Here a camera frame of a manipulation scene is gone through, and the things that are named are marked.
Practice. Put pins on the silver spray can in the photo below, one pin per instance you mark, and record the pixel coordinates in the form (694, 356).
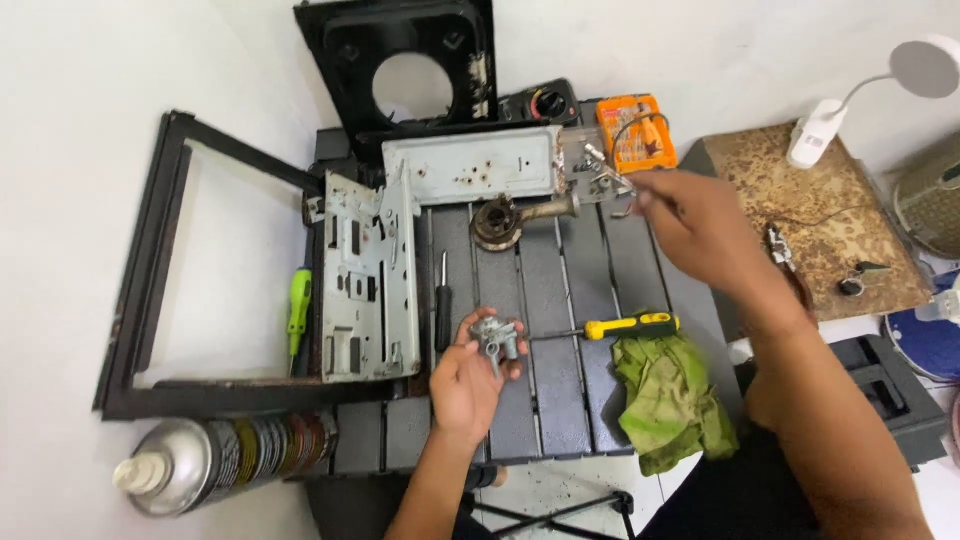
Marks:
(217, 461)

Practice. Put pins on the person's left hand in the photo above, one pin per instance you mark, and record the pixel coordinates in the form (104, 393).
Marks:
(461, 394)

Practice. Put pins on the orange screwdriver bit case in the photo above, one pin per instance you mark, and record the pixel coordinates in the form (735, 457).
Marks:
(637, 139)

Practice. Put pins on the brown speckled board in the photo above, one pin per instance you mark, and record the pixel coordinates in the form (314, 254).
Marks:
(825, 225)

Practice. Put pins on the beige fan grille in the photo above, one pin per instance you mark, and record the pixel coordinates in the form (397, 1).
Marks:
(934, 199)

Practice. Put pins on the green screwdriver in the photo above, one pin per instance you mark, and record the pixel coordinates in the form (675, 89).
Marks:
(299, 300)

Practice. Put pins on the long grey metal panel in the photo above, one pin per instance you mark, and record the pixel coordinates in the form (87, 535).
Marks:
(480, 161)

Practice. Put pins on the person's black trousers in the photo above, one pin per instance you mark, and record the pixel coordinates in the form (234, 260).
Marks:
(735, 502)

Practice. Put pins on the black knob panel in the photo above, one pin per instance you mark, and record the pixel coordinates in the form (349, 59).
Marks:
(551, 103)

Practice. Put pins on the white desk lamp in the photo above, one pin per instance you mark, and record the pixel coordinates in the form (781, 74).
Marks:
(814, 135)

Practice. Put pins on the pliers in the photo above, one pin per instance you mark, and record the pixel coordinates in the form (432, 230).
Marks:
(781, 251)

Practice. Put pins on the grey slotted metal bracket panel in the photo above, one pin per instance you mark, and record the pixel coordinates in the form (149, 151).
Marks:
(367, 300)

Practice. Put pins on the black stove top plate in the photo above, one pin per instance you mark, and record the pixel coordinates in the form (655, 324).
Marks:
(345, 45)

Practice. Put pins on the person's right hand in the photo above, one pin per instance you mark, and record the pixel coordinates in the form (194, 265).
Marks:
(705, 229)

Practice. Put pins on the person's right fingers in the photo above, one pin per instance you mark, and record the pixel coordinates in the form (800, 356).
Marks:
(654, 191)

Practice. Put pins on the metal valve bracket assembly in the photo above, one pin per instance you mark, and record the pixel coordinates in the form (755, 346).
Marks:
(589, 176)

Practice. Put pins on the yellow and black screwdriver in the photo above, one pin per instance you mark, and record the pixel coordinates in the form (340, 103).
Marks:
(630, 327)

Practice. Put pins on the blue round container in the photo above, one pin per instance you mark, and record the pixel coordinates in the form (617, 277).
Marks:
(926, 345)

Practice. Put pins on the black rectangular stove frame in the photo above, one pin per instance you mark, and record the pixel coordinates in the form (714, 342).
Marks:
(154, 262)

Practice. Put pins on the green stained cloth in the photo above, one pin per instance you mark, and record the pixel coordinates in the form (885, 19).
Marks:
(667, 397)

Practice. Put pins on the black plastic crate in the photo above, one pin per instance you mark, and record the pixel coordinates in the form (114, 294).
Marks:
(892, 397)

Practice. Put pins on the rusty burner with tube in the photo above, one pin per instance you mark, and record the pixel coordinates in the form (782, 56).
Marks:
(499, 221)

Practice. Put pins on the small black metal part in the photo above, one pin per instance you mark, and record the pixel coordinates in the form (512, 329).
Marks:
(862, 276)

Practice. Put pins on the white bottle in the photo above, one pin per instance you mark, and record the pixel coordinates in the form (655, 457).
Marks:
(941, 306)

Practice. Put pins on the grey metal gas valve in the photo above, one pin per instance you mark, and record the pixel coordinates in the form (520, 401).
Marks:
(496, 336)

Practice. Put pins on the black metal table legs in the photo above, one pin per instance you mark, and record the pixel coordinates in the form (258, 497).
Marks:
(570, 514)

